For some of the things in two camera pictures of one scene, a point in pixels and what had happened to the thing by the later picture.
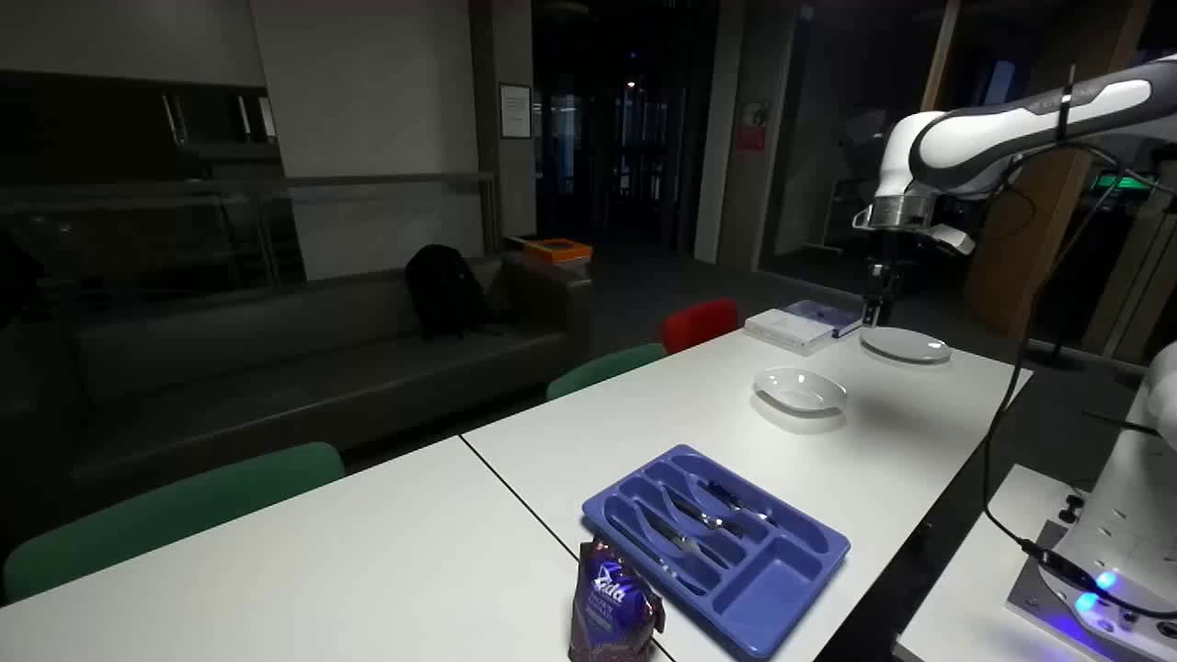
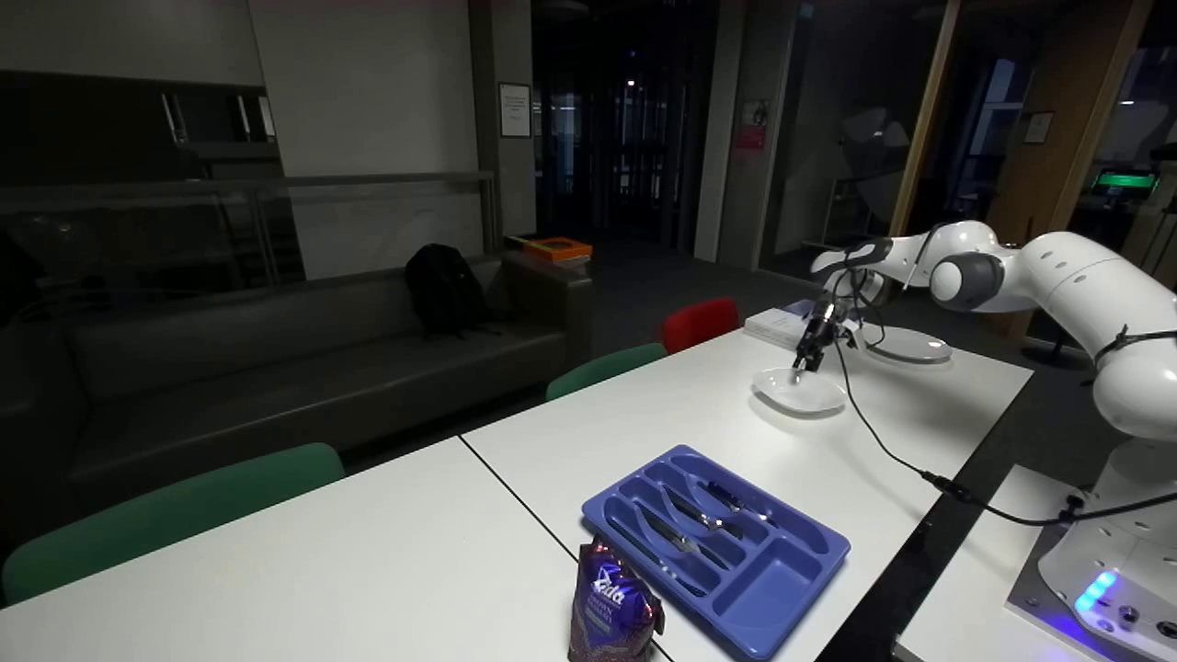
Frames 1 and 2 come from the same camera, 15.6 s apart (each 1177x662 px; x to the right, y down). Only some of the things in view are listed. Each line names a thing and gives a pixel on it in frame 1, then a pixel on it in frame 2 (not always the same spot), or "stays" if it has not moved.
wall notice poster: (517, 107) stays
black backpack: (441, 287) stays
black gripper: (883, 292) -> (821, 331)
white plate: (800, 393) stays
